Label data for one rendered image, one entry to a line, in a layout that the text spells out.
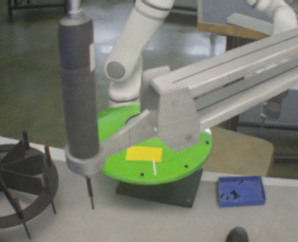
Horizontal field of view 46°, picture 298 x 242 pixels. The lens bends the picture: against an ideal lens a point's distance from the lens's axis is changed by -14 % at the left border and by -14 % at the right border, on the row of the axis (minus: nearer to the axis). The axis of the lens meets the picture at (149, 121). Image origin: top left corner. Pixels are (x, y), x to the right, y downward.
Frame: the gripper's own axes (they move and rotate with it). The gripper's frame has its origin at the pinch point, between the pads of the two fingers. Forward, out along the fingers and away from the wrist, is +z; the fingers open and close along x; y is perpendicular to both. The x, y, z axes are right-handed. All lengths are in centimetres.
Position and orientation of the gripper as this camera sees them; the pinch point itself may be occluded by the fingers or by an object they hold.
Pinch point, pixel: (261, 127)
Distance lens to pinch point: 112.5
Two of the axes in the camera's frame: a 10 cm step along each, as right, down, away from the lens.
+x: 3.6, -5.3, 7.7
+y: 9.3, 2.1, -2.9
